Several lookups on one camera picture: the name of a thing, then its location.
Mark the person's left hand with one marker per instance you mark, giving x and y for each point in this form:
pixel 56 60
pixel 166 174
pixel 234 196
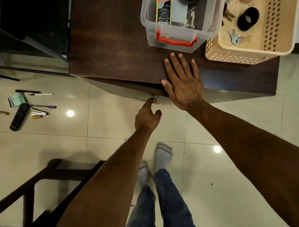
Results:
pixel 147 119

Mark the person's right forearm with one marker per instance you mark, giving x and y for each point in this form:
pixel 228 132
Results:
pixel 252 154

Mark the person's right leg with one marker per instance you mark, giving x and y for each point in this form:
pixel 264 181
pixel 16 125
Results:
pixel 170 201

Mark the silver key bunch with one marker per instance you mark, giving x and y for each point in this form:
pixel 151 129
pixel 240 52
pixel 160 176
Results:
pixel 235 37

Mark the black stool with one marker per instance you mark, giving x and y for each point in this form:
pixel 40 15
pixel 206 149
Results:
pixel 28 191

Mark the person's left leg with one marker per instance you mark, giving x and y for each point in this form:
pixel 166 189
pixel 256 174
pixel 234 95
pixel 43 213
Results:
pixel 144 206

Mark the beige plastic basket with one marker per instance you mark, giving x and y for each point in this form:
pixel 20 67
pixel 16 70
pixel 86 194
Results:
pixel 275 28

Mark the person's leg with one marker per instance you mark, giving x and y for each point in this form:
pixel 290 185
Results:
pixel 170 201
pixel 144 206

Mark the black remote control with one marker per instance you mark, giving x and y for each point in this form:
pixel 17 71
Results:
pixel 19 117

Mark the purple pen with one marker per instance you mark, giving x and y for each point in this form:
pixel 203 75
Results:
pixel 44 106

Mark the green paper packet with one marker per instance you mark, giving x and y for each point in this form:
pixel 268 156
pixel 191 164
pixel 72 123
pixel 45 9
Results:
pixel 17 100

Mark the small black round cap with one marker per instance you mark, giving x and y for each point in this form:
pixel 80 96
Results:
pixel 254 14

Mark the black orange shoe brush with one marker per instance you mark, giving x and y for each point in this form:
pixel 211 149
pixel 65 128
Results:
pixel 163 13

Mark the black metal shoe rack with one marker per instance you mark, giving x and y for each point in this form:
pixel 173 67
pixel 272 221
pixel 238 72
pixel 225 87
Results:
pixel 37 23

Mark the dark brown wooden cabinet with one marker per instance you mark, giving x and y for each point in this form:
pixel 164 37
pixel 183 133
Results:
pixel 107 42

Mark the person's left forearm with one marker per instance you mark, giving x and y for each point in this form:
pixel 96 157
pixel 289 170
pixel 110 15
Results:
pixel 110 187

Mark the small orange marker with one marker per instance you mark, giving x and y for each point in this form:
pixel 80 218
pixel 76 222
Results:
pixel 37 117

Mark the person's right hand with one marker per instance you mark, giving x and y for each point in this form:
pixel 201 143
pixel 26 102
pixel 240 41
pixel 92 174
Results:
pixel 187 89

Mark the clear plastic storage box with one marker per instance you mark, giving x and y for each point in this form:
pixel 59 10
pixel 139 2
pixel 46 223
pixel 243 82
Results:
pixel 205 18

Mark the small brass cylinder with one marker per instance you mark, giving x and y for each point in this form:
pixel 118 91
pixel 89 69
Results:
pixel 4 112

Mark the silver cabinet door latch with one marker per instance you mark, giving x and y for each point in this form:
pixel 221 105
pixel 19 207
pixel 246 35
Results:
pixel 156 99

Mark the white pen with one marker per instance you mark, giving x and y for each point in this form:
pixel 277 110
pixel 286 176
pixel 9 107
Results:
pixel 42 94

